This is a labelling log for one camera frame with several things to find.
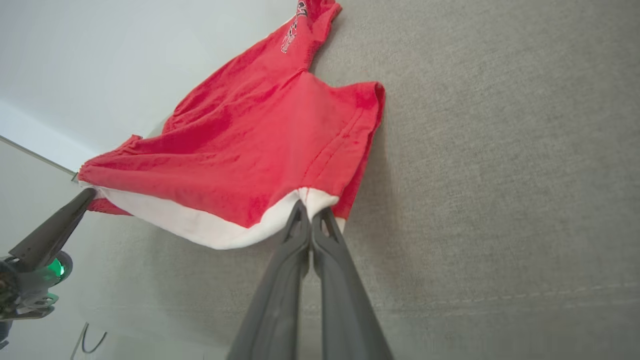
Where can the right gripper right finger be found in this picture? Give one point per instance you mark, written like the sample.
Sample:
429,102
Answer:
345,310

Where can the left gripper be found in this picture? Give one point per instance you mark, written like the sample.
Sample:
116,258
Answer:
25,292

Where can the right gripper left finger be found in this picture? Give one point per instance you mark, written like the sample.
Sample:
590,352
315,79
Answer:
277,310

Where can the red shorts with white stripe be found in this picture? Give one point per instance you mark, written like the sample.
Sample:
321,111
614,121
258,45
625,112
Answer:
250,150

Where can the grey fabric sofa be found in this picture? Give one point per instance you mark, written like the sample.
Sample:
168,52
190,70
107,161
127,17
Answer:
500,175

